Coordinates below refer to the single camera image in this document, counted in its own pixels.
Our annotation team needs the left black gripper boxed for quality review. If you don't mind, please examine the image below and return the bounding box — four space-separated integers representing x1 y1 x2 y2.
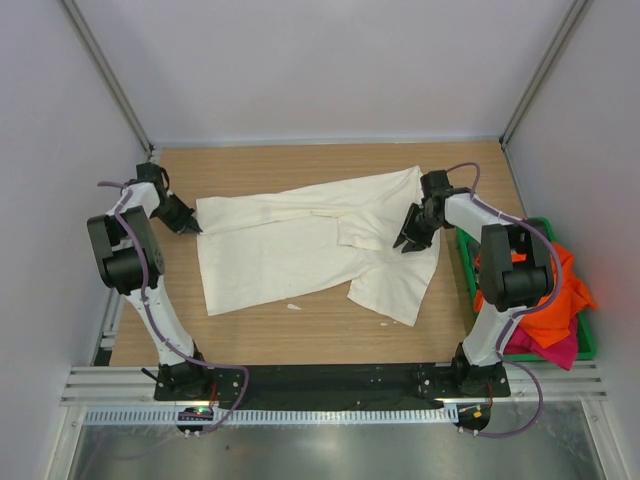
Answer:
151 194 201 236

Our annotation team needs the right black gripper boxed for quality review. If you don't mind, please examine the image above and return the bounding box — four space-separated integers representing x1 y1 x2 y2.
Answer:
394 203 444 253

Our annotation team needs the cream white t shirt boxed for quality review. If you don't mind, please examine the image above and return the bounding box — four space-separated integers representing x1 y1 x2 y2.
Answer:
196 166 440 326

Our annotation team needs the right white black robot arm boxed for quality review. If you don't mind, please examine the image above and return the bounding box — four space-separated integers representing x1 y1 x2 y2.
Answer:
394 170 563 399

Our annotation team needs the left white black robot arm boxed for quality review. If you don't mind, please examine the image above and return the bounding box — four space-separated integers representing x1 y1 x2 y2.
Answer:
87 163 213 401

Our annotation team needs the green plastic bin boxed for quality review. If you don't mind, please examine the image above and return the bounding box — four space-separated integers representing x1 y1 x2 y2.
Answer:
455 216 598 362

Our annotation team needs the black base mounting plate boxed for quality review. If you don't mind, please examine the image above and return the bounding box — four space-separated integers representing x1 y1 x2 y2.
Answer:
149 362 511 404

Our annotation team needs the orange t shirt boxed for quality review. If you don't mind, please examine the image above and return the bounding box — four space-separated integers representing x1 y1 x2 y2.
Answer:
505 242 597 350

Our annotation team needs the magenta t shirt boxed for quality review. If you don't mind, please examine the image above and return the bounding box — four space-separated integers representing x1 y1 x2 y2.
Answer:
504 318 579 371

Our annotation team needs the white slotted cable duct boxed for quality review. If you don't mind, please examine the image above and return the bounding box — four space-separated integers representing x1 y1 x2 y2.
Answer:
83 405 458 427

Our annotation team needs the aluminium front frame rail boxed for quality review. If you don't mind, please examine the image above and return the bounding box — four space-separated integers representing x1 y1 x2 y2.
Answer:
60 360 608 406

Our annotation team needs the left aluminium corner post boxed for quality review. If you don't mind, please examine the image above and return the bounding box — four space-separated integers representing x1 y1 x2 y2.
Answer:
58 0 154 158

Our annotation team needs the aluminium corner post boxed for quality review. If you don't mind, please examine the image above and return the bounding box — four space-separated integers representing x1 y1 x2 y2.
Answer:
58 0 154 158
499 0 593 151

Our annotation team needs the right aluminium corner post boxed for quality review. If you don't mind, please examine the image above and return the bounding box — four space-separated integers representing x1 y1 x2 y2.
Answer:
499 0 593 151

